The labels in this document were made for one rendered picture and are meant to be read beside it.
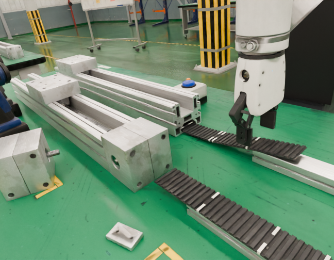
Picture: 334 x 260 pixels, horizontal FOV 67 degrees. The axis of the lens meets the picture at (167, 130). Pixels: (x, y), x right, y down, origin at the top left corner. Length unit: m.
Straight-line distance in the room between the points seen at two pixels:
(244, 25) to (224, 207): 0.28
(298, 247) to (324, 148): 0.30
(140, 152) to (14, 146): 0.25
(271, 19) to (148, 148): 0.29
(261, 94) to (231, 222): 0.21
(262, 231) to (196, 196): 0.11
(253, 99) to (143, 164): 0.23
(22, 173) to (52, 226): 0.13
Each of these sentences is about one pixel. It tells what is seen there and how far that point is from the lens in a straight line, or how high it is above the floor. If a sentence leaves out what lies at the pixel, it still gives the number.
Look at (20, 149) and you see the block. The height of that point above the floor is 0.87.
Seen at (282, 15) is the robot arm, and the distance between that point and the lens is 0.44.
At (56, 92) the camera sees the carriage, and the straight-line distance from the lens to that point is 0.80.
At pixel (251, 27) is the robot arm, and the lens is 0.44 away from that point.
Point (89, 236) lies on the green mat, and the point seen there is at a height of 0.78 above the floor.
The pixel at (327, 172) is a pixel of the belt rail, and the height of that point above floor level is 0.81.
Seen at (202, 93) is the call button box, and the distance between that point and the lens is 0.80.
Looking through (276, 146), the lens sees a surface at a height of 0.82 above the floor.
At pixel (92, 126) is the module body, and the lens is 0.58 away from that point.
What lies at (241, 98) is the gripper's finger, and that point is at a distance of 0.45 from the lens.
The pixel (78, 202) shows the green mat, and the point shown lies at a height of 0.78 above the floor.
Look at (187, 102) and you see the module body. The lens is 0.67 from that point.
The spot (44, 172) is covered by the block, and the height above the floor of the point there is 0.82.
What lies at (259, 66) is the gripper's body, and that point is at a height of 0.98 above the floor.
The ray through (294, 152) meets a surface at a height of 0.82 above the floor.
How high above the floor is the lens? 1.10
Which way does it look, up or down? 28 degrees down
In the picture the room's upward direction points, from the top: 8 degrees counter-clockwise
